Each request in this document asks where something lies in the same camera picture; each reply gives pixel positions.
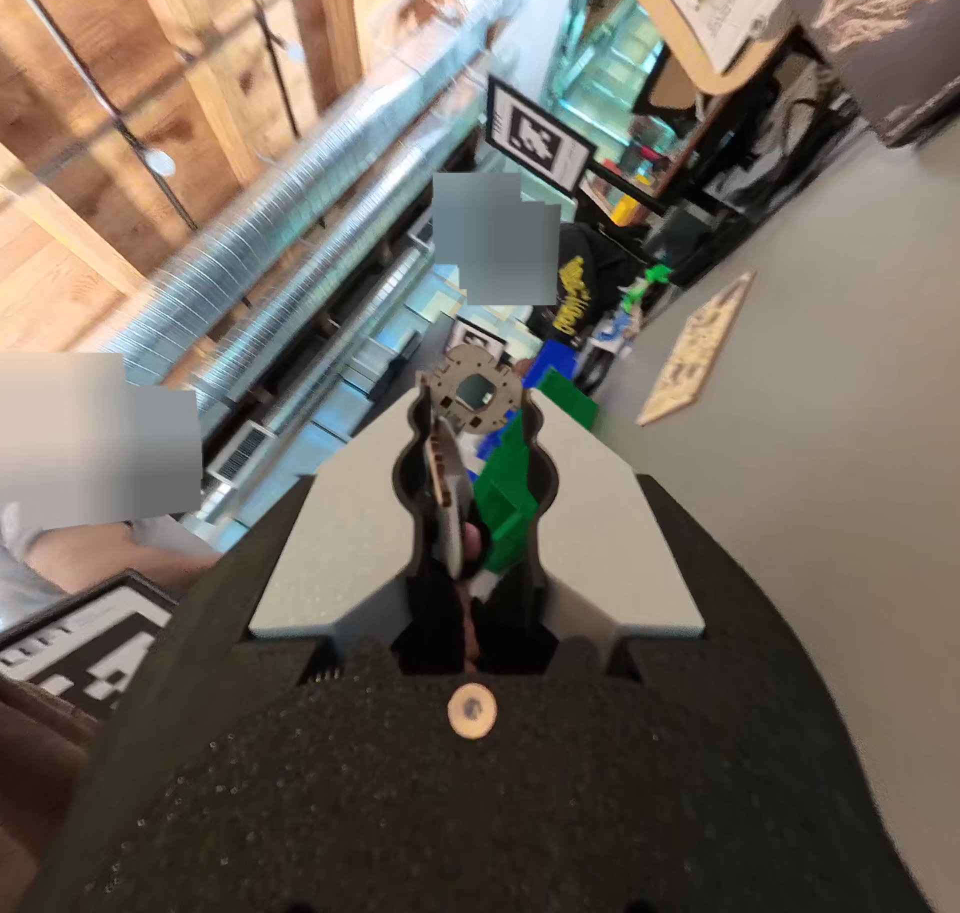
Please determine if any framed black white marker board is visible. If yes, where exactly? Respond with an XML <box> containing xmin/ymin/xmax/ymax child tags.
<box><xmin>0</xmin><ymin>568</ymin><xmax>177</xmax><ymax>719</ymax></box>
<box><xmin>486</xmin><ymin>75</ymin><xmax>599</xmax><ymax>196</ymax></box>

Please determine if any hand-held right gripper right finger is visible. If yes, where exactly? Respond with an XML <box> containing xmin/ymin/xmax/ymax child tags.
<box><xmin>525</xmin><ymin>391</ymin><xmax>706</xmax><ymax>644</ymax></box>

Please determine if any white printed paper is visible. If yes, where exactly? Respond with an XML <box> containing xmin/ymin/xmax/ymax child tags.
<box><xmin>637</xmin><ymin>0</ymin><xmax>785</xmax><ymax>74</ymax></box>

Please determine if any blue plastic bin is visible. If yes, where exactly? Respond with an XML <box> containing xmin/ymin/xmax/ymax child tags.
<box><xmin>525</xmin><ymin>339</ymin><xmax>582</xmax><ymax>389</ymax></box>

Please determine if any corrugated metal duct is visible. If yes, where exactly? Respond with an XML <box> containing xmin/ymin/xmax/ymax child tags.
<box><xmin>191</xmin><ymin>238</ymin><xmax>451</xmax><ymax>442</ymax></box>
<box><xmin>97</xmin><ymin>65</ymin><xmax>496</xmax><ymax>397</ymax></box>

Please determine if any round wooden gear disc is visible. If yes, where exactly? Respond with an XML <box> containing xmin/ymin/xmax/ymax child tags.
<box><xmin>421</xmin><ymin>343</ymin><xmax>524</xmax><ymax>434</ymax></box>

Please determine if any dark printed box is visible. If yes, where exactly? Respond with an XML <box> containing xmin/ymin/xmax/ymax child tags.
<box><xmin>780</xmin><ymin>0</ymin><xmax>960</xmax><ymax>149</ymax></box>

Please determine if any green plastic bin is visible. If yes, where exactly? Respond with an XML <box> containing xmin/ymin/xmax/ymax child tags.
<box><xmin>472</xmin><ymin>369</ymin><xmax>601</xmax><ymax>577</ymax></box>

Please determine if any green toy figure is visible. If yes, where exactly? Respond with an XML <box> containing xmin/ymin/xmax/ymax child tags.
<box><xmin>626</xmin><ymin>264</ymin><xmax>674</xmax><ymax>310</ymax></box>

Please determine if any white vent grille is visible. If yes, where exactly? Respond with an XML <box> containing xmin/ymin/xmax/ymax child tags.
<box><xmin>206</xmin><ymin>421</ymin><xmax>275</xmax><ymax>483</ymax></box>

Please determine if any laser-cut wooden parts sheet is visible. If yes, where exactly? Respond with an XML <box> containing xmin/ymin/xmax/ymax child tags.
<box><xmin>636</xmin><ymin>269</ymin><xmax>757</xmax><ymax>428</ymax></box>

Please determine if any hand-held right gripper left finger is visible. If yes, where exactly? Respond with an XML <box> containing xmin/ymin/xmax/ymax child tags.
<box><xmin>249</xmin><ymin>388</ymin><xmax>436</xmax><ymax>648</ymax></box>

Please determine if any round wooden table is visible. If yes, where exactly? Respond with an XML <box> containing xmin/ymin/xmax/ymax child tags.
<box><xmin>615</xmin><ymin>0</ymin><xmax>800</xmax><ymax>97</ymax></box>

